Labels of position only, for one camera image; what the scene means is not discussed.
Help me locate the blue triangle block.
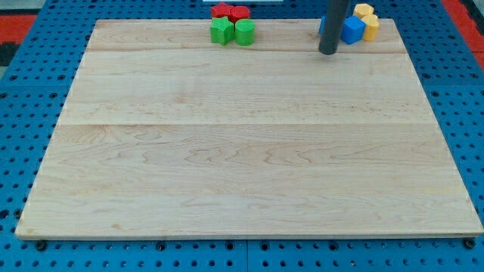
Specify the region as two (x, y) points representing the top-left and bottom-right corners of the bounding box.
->
(318, 16), (326, 36)

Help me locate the light wooden board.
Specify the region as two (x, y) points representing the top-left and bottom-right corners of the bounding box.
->
(16, 19), (483, 240)

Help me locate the green star block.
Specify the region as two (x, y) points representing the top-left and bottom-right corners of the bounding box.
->
(209, 16), (235, 45)

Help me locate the green cylinder block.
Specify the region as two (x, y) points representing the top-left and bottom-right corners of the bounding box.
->
(235, 19), (256, 46)

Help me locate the red cylinder block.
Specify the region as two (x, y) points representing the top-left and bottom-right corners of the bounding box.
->
(228, 5), (250, 23)

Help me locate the red star block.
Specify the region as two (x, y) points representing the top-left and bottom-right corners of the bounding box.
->
(210, 2), (234, 18)

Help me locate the blue cube block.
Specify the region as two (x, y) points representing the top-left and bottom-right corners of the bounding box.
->
(341, 16), (366, 45)

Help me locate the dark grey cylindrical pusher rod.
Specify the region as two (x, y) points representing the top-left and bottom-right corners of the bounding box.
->
(318, 0), (350, 55)

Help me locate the yellow cylinder block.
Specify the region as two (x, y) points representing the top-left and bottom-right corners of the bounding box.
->
(361, 14), (380, 42)

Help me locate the yellow hexagon block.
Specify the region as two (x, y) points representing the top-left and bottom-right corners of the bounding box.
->
(353, 3), (374, 19)

